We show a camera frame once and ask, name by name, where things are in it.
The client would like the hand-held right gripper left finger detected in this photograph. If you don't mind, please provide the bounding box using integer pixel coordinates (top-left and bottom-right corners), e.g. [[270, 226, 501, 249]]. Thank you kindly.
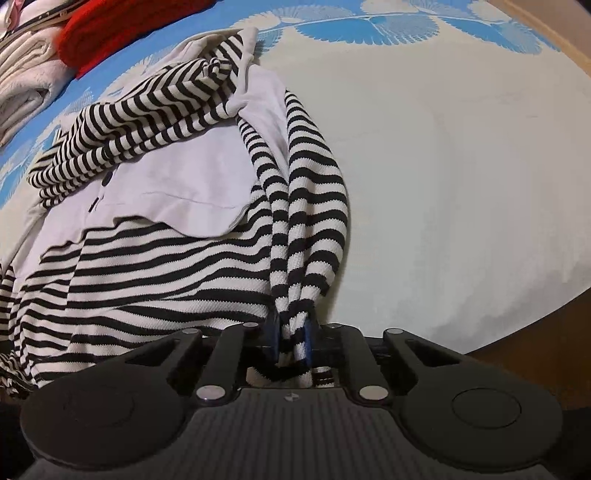
[[122, 320, 282, 407]]

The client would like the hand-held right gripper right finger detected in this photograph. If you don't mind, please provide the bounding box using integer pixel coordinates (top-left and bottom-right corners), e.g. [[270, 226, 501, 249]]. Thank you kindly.
[[298, 318, 467, 407]]

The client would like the striped and white hooded top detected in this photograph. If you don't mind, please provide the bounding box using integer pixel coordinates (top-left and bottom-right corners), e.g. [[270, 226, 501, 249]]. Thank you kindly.
[[0, 27, 350, 402]]

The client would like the white fluffy folded blanket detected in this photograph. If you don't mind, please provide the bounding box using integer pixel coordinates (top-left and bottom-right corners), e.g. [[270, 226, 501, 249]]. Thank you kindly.
[[0, 60, 75, 149], [0, 30, 65, 77]]

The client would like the red folded quilt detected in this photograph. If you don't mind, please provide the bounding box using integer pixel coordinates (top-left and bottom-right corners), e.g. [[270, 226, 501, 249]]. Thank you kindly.
[[58, 0, 218, 80]]

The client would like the folded blanket with dark trim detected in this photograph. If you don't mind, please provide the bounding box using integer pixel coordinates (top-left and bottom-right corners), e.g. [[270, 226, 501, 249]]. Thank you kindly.
[[0, 0, 83, 45]]

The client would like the white and pink garment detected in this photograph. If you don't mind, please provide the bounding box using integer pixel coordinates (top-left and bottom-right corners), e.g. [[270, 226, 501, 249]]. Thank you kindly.
[[0, 0, 27, 29]]

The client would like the wooden bed frame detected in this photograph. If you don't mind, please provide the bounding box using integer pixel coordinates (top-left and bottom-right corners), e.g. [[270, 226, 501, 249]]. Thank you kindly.
[[462, 0, 591, 402]]

